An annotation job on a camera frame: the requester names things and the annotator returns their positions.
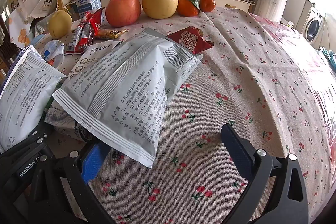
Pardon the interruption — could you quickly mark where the grey white printed packet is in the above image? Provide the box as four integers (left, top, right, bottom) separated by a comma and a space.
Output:
0, 45, 67, 154
52, 28, 203, 168

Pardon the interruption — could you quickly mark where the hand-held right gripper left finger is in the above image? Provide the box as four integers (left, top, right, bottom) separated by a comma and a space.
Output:
63, 141, 117, 224

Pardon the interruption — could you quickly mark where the red apple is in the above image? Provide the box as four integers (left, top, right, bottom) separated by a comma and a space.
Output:
105, 0, 142, 28

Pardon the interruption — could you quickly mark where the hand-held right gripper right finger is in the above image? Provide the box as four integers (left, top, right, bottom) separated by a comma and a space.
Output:
221, 123, 310, 224

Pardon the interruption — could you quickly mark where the small yellow pear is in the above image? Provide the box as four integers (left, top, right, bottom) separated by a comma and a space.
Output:
48, 10, 73, 38

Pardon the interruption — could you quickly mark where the plain orange mandarin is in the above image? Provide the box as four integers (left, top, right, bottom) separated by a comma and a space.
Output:
197, 0, 217, 13

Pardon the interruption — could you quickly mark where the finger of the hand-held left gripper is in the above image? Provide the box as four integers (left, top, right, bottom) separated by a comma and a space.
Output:
16, 123, 55, 152

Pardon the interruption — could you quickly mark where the white washing machine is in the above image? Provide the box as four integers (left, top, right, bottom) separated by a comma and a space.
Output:
302, 7, 326, 43

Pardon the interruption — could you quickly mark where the brown snack bar wrapper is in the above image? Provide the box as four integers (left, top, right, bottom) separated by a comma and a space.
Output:
95, 28, 129, 40

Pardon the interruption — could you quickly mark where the large yellow pear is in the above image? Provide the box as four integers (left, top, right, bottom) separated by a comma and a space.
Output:
142, 0, 179, 19

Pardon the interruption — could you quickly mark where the cherry print tablecloth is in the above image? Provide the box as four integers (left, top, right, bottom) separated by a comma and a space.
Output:
31, 5, 336, 224

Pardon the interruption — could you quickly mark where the orange print dining tablecloth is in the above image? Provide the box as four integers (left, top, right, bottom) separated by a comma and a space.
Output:
9, 10, 36, 49

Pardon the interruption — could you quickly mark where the mandarin with green leaf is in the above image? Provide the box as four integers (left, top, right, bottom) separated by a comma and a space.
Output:
177, 0, 201, 17

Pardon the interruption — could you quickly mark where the crushed clear water bottle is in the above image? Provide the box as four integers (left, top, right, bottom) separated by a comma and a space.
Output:
43, 40, 65, 67

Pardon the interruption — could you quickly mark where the red sausage packet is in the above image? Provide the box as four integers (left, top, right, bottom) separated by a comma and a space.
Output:
65, 22, 94, 54
78, 7, 107, 37

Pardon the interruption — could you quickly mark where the green white wet wipes packet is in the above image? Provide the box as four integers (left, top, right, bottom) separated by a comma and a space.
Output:
44, 99, 92, 142

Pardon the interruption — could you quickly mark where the red snack wrapper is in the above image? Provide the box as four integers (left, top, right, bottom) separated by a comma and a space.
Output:
166, 26, 214, 55

